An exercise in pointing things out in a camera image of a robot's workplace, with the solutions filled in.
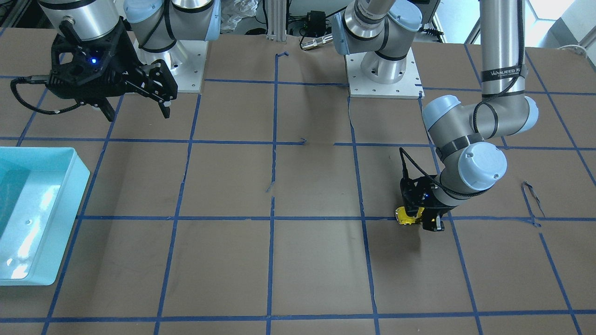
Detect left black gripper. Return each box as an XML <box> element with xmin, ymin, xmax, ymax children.
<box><xmin>400</xmin><ymin>176</ymin><xmax>448</xmax><ymax>232</ymax></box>

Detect black power adapter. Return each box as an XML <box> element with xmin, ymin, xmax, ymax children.
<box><xmin>305</xmin><ymin>10</ymin><xmax>326</xmax><ymax>37</ymax></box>

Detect aluminium frame post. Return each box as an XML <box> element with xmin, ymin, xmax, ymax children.
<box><xmin>264</xmin><ymin>0</ymin><xmax>289</xmax><ymax>44</ymax></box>

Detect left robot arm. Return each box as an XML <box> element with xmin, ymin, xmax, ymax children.
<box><xmin>395</xmin><ymin>0</ymin><xmax>539</xmax><ymax>231</ymax></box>

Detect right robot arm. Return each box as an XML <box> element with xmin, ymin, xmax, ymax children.
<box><xmin>34</xmin><ymin>0</ymin><xmax>221</xmax><ymax>121</ymax></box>

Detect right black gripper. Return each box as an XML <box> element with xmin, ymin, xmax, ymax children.
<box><xmin>46</xmin><ymin>18</ymin><xmax>177</xmax><ymax>122</ymax></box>

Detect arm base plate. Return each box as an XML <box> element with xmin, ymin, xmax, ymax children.
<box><xmin>134</xmin><ymin>40</ymin><xmax>209</xmax><ymax>93</ymax></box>
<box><xmin>345</xmin><ymin>48</ymin><xmax>425</xmax><ymax>99</ymax></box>

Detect yellow beetle toy car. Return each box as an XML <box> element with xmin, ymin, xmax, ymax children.
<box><xmin>394</xmin><ymin>207</ymin><xmax>425</xmax><ymax>225</ymax></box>

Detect light blue plastic bin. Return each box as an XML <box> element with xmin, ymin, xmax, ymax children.
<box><xmin>0</xmin><ymin>147</ymin><xmax>90</xmax><ymax>286</ymax></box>

